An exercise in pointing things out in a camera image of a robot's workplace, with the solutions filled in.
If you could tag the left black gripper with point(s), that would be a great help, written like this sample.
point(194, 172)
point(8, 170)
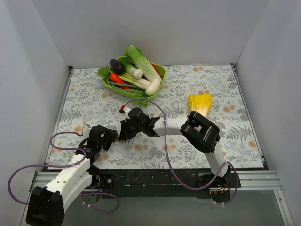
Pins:
point(112, 136)

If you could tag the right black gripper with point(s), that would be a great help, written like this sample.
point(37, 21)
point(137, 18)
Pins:
point(128, 128)

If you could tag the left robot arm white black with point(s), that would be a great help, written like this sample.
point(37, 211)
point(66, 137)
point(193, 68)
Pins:
point(48, 204)

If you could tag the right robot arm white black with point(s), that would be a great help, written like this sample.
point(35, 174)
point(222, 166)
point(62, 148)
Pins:
point(202, 134)

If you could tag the floral table mat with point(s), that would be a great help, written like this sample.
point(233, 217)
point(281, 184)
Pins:
point(89, 101)

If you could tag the green celery leaves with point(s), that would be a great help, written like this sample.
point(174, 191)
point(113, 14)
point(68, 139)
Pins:
point(140, 96)

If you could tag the green plastic basket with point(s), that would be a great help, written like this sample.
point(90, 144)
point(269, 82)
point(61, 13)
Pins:
point(133, 79)

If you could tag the green long beans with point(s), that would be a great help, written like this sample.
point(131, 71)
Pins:
point(134, 88)

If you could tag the white radish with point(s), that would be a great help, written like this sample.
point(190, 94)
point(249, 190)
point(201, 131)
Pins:
point(153, 87)

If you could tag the red orange pepper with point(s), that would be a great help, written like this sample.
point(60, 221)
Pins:
point(116, 79)

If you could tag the white green leek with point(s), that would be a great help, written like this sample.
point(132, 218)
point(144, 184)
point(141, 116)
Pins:
point(130, 69)

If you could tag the purple eggplant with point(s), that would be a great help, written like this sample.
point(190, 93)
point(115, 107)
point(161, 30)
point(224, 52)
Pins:
point(117, 66)

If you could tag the green napa cabbage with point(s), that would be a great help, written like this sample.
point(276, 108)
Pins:
point(136, 56)

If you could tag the yellow napa cabbage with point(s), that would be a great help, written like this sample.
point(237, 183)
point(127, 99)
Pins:
point(200, 103)

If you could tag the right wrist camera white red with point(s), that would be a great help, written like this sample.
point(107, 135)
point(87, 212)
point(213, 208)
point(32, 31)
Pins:
point(125, 111)

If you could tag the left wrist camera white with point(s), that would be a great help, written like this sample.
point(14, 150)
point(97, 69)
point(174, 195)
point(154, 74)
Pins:
point(86, 130)

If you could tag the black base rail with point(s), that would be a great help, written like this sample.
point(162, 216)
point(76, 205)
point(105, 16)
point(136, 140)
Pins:
point(161, 183)

